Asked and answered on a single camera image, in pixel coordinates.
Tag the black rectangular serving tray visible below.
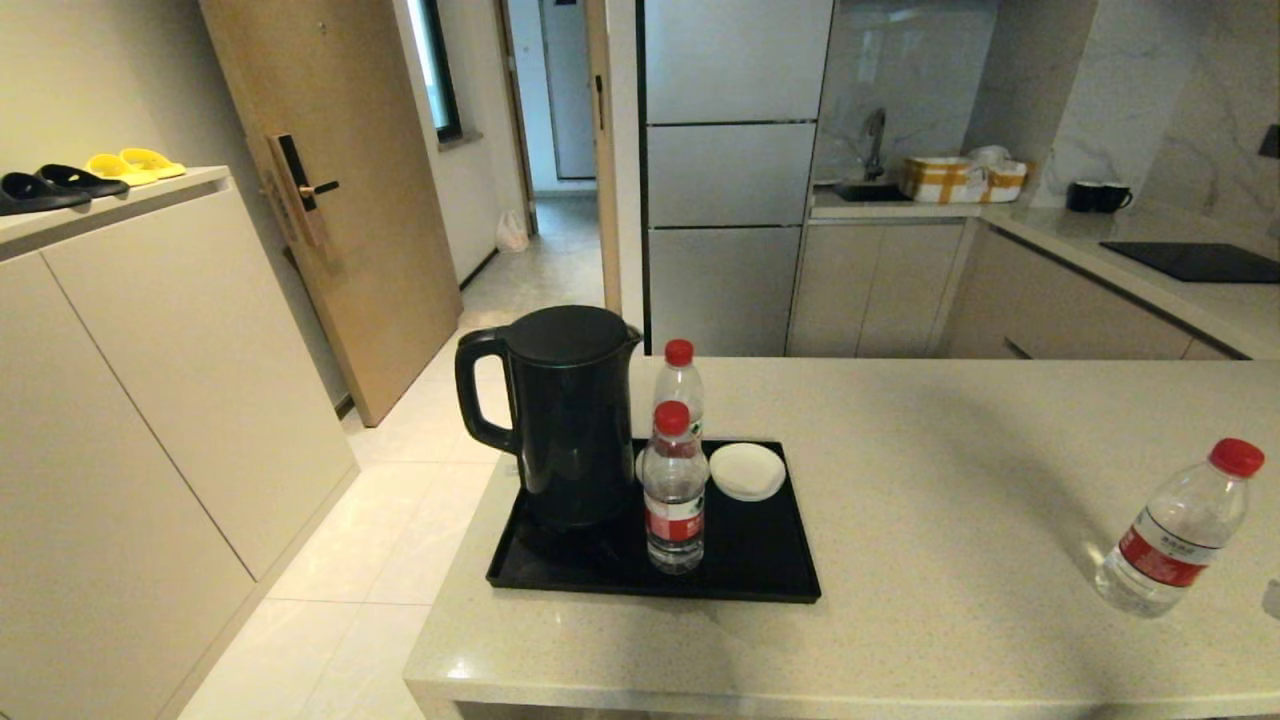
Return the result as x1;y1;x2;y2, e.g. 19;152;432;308
486;438;823;604

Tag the beige shoe cabinet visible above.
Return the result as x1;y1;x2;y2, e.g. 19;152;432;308
0;166;361;720

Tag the small yellow plaid storage box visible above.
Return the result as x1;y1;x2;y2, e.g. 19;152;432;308
985;160;1029;204

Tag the large yellow plaid storage box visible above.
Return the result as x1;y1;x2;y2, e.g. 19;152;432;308
900;156;991;205

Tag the wooden door frame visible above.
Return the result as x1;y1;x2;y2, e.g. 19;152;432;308
585;0;623;316

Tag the yellow slipper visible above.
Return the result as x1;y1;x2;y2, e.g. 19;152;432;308
85;153;161;187
120;148;188;180

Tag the clear red-capped water bottle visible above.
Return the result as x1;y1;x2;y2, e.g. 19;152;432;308
1093;437;1266;618
641;401;710;576
655;339;704;441

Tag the dark framed window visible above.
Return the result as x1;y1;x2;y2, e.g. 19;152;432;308
408;0;463;144

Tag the beige kitchen base cabinet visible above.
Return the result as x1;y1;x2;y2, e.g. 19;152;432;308
785;218;1251;361

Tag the black slipper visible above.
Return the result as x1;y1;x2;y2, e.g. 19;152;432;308
35;164;131;199
0;172;93;217

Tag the black electric kettle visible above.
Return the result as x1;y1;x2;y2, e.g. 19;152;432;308
455;305;644;531

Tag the black induction cooktop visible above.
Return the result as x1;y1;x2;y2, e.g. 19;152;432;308
1098;241;1280;285

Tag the white hallway door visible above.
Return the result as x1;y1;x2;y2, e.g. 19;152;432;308
540;0;599;181

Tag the black door lock handle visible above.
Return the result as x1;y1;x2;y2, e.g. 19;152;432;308
266;134;341;251

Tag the wooden entrance door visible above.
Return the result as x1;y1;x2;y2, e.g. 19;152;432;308
198;0;463;429

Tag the chrome kitchen faucet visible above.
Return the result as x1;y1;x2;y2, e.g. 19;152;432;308
862;108;888;183

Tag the silver refrigerator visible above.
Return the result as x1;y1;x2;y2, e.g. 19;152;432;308
640;0;834;358

